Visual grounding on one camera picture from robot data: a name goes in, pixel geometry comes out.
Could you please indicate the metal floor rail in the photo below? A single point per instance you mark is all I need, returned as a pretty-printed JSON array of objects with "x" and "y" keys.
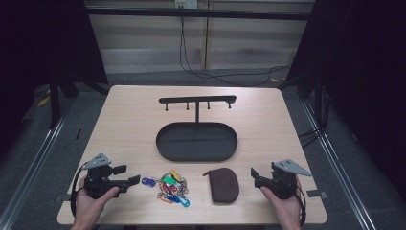
[
  {"x": 338, "y": 166},
  {"x": 35, "y": 159}
]

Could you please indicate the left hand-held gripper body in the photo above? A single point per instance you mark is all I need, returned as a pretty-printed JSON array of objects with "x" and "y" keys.
[{"x": 97, "y": 185}]

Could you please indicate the brown zip pouch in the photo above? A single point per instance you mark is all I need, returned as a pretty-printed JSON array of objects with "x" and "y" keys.
[{"x": 224, "y": 186}]

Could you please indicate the black metal stand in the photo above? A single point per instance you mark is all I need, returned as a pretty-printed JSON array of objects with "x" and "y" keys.
[{"x": 55, "y": 102}]

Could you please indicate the black curtain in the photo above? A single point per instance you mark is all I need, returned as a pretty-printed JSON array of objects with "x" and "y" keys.
[
  {"x": 367, "y": 64},
  {"x": 38, "y": 48}
]

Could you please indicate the small black floor strip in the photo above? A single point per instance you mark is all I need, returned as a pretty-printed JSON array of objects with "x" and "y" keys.
[{"x": 78, "y": 134}]

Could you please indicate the person's right hand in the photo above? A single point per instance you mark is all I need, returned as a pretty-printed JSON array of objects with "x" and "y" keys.
[{"x": 284, "y": 207}]

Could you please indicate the white wall socket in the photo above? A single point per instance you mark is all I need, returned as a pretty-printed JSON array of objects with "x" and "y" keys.
[{"x": 186, "y": 4}]

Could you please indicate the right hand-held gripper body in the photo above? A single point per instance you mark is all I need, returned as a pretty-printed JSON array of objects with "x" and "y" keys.
[{"x": 282, "y": 182}]

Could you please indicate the key bunch with coloured tags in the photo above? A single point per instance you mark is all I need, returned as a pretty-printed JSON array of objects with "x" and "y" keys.
[{"x": 170, "y": 188}]

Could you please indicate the grey tape strip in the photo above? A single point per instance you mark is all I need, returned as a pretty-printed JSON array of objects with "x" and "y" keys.
[
  {"x": 316, "y": 193},
  {"x": 63, "y": 197}
]

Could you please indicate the person's left hand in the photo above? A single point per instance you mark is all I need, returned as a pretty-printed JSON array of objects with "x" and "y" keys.
[{"x": 89, "y": 207}]

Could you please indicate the black horizontal frame bar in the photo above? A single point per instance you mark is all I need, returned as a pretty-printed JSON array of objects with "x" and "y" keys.
[{"x": 198, "y": 13}]

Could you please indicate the black key rack with tray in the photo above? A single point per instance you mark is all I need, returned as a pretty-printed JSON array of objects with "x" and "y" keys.
[{"x": 197, "y": 142}]

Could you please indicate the yellow floor tape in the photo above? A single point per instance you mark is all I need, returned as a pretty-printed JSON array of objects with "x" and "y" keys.
[{"x": 43, "y": 101}]

